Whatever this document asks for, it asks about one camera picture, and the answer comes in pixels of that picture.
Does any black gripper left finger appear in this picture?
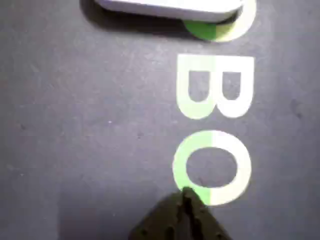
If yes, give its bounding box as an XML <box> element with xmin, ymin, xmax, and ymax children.
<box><xmin>128</xmin><ymin>187</ymin><xmax>195</xmax><ymax>240</ymax></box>

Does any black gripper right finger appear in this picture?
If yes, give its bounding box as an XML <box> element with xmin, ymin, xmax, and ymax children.
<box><xmin>186</xmin><ymin>187</ymin><xmax>234</xmax><ymax>240</ymax></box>

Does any white rounded tray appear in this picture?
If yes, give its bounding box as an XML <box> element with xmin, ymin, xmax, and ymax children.
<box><xmin>93</xmin><ymin>0</ymin><xmax>244</xmax><ymax>21</ymax></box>

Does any dark mat with WOWROBO print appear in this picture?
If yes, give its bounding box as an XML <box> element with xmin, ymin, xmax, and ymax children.
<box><xmin>0</xmin><ymin>0</ymin><xmax>320</xmax><ymax>240</ymax></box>

